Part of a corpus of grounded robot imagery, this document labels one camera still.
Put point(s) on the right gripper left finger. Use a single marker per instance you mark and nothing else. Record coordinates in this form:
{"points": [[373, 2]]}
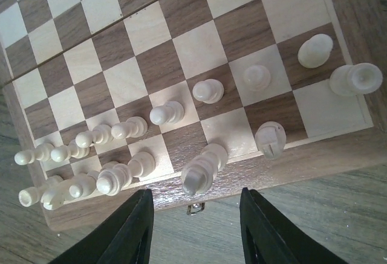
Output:
{"points": [[124, 237]]}

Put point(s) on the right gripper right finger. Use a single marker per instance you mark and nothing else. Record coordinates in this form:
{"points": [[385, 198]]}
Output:
{"points": [[270, 237]]}

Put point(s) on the light queen on board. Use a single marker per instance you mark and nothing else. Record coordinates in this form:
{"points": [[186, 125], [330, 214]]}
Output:
{"points": [[114, 176]]}

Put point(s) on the light rook on board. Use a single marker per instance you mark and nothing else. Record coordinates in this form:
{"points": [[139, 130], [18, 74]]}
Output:
{"points": [[351, 80], [32, 195]]}

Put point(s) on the light pawn on board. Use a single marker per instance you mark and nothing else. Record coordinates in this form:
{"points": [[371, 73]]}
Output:
{"points": [[208, 91], [65, 152], [315, 51], [40, 153], [257, 77], [169, 113], [133, 127], [101, 134]]}

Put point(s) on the wooden chessboard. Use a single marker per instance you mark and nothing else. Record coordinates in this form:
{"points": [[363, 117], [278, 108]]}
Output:
{"points": [[68, 66]]}

